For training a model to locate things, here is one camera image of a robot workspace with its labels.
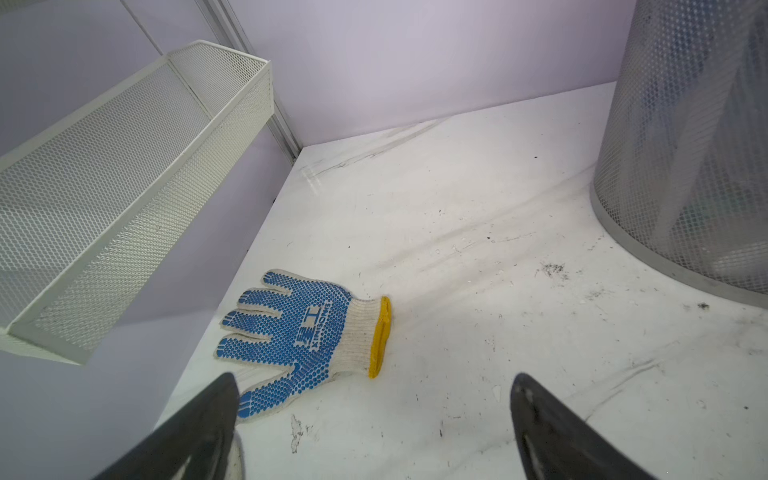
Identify white mesh wall shelf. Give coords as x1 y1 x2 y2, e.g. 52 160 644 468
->
1 40 272 364

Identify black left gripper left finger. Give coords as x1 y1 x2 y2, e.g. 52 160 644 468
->
96 373 240 479

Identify grey mesh waste bin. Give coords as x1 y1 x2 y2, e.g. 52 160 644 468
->
590 1 767 307

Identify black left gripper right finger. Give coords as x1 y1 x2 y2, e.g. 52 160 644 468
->
510 373 652 480

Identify blue dotted work glove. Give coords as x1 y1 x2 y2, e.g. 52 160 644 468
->
214 269 393 423

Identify aluminium frame post left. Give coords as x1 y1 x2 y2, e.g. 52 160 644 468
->
196 0 303 163

